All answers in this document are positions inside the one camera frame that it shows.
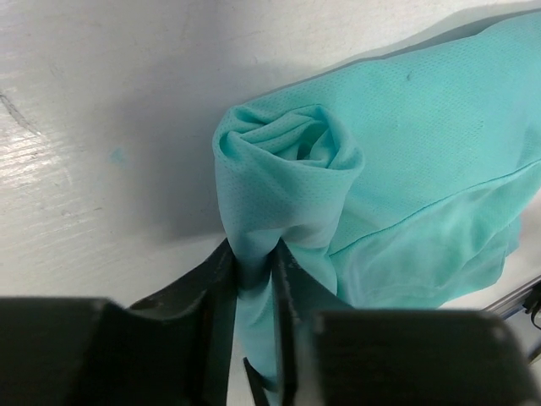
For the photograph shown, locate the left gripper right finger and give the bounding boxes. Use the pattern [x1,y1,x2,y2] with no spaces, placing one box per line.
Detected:
[270,243,528,405]

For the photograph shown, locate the aluminium front rail frame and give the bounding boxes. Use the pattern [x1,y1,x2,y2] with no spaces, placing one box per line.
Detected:
[484,276,540,320]

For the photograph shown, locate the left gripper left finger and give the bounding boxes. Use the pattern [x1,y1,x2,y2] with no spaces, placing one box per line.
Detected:
[1,242,236,405]

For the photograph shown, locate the teal green t-shirt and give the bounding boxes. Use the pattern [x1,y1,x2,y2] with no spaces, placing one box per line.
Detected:
[212,13,540,381]

